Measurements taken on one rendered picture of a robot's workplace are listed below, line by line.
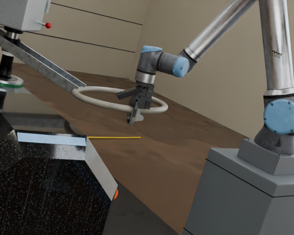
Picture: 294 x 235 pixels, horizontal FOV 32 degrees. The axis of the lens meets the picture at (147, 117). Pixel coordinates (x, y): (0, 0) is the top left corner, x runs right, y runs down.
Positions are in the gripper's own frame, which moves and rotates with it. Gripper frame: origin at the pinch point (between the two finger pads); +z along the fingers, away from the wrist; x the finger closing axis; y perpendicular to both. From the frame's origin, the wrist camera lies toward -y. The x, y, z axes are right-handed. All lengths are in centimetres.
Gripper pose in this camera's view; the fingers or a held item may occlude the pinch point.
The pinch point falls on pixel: (129, 122)
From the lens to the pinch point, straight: 236.7
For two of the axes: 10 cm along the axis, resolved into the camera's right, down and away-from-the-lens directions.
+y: 9.3, 1.7, 3.2
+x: -2.7, -2.8, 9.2
